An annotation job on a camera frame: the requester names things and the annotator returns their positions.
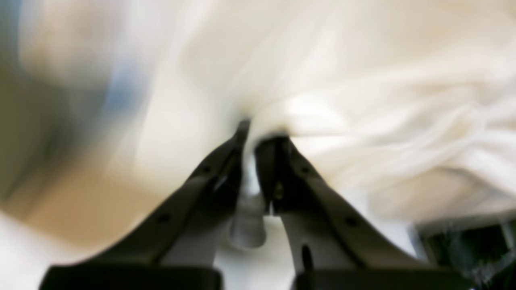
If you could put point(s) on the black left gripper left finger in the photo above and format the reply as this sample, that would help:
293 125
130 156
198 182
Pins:
174 248

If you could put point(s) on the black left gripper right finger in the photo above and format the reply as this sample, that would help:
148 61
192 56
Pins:
333 246

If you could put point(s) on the white printed t-shirt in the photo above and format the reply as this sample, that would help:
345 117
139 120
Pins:
408 105

